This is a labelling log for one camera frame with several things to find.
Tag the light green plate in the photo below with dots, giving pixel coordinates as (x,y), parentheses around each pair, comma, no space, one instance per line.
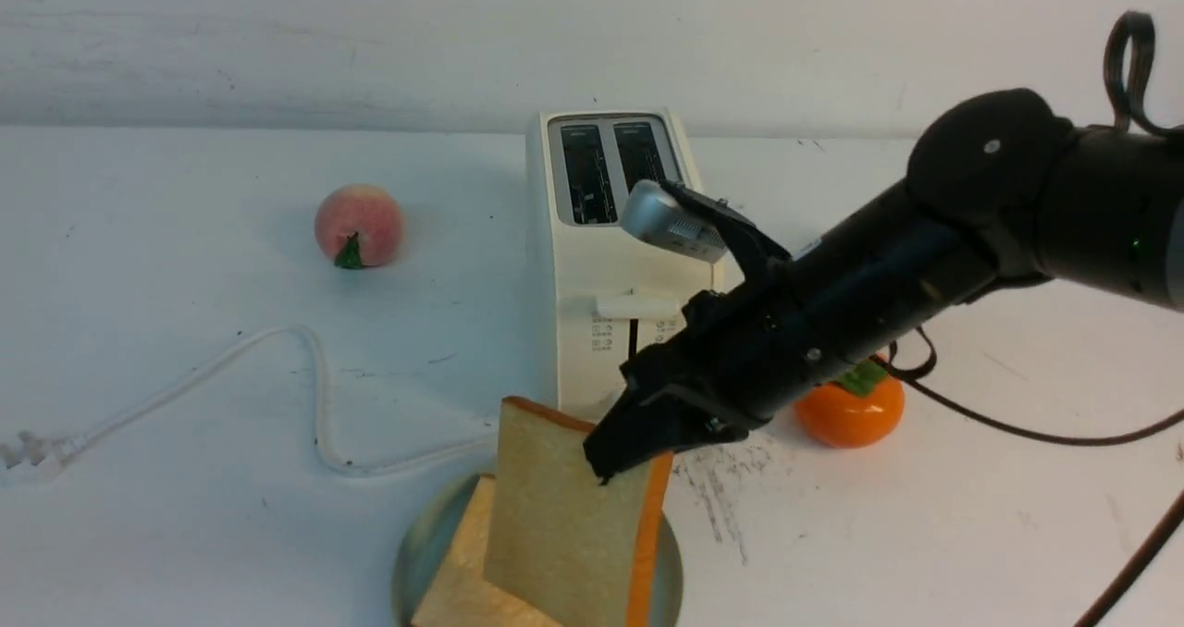
(425,544)

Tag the pink peach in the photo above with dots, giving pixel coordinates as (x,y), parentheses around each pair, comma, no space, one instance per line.
(359,227)

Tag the white two-slot toaster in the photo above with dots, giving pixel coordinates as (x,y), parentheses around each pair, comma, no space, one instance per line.
(602,295)

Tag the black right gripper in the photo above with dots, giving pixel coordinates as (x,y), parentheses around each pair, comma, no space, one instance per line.
(792,323)

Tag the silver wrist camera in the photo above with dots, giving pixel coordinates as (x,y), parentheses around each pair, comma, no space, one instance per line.
(653,216)

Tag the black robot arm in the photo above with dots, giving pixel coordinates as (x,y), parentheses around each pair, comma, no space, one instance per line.
(999,193)

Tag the orange persimmon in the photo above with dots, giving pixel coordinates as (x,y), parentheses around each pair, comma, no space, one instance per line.
(858,409)

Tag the toast slice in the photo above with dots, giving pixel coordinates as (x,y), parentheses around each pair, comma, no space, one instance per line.
(459,594)
(581,550)

